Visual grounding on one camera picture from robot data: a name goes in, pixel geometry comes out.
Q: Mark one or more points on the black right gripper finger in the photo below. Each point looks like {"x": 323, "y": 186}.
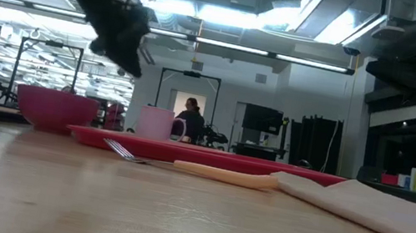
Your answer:
{"x": 397, "y": 76}

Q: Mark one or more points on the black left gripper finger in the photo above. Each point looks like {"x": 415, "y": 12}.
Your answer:
{"x": 122, "y": 45}
{"x": 141, "y": 37}

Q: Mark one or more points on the purple cup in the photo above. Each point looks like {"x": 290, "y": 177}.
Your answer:
{"x": 155, "y": 122}

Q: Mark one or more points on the magenta plastic bowl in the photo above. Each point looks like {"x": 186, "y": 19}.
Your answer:
{"x": 54, "y": 110}

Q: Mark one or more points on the beige cloth napkin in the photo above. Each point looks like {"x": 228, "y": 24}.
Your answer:
{"x": 386, "y": 216}

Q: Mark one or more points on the red plastic tray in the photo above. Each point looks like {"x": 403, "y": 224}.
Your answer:
{"x": 226, "y": 162}

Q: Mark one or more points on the red rack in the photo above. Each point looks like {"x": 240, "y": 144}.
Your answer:
{"x": 115, "y": 115}

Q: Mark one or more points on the long ceiling light bar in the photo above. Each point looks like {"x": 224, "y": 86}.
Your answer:
{"x": 228, "y": 46}

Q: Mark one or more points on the person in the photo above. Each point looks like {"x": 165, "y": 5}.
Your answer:
{"x": 190, "y": 124}

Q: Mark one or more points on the red plastic bin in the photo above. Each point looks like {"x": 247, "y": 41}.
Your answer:
{"x": 389, "y": 180}

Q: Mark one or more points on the blue and white container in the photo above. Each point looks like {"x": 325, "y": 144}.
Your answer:
{"x": 404, "y": 181}

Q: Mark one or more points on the black curtain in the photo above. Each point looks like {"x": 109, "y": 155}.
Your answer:
{"x": 313, "y": 144}

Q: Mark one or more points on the black gantry frame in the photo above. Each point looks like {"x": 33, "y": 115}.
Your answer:
{"x": 191, "y": 74}
{"x": 52, "y": 44}

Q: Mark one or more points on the black wall monitor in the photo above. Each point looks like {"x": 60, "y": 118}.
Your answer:
{"x": 262, "y": 119}

